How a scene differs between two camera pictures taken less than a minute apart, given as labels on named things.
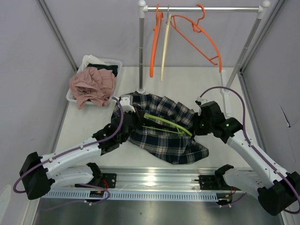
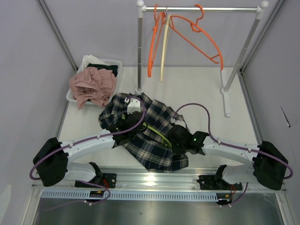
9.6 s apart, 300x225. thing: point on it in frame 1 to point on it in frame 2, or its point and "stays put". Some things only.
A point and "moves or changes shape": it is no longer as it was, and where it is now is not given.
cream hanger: [166, 42] stays put
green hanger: [180, 132] to [155, 131]
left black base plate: [108, 180] stays put
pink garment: [93, 86] stays put
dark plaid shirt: [171, 147] moves or changes shape
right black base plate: [212, 182] stays put
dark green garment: [114, 68] stays put
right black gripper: [196, 130] to [176, 150]
